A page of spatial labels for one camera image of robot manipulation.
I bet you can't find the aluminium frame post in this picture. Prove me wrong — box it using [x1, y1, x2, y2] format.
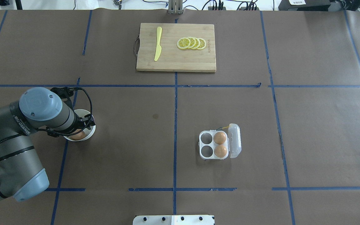
[168, 0, 184, 14]

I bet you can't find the wooden cutting board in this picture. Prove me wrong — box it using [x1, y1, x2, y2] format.
[136, 23, 216, 73]

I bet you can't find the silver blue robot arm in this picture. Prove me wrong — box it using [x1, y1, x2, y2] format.
[0, 87, 96, 202]

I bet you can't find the white bowl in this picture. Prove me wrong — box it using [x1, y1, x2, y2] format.
[64, 109, 96, 142]

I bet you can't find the clear plastic egg box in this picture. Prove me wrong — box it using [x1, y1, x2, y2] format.
[198, 123, 242, 160]

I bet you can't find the brown egg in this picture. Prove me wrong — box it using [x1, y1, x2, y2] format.
[213, 131, 227, 144]
[214, 144, 228, 158]
[69, 130, 86, 141]

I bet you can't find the lemon slice front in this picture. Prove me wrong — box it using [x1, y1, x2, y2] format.
[176, 37, 191, 49]

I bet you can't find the yellow plastic knife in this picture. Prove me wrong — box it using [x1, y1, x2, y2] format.
[154, 27, 163, 62]

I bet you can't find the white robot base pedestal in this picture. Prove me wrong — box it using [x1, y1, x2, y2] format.
[132, 215, 215, 225]

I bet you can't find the lemon slice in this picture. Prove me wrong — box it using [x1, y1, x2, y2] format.
[190, 37, 200, 49]
[187, 37, 193, 49]
[197, 38, 206, 50]
[176, 37, 191, 49]

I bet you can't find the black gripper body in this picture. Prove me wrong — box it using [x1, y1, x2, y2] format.
[46, 114, 95, 137]

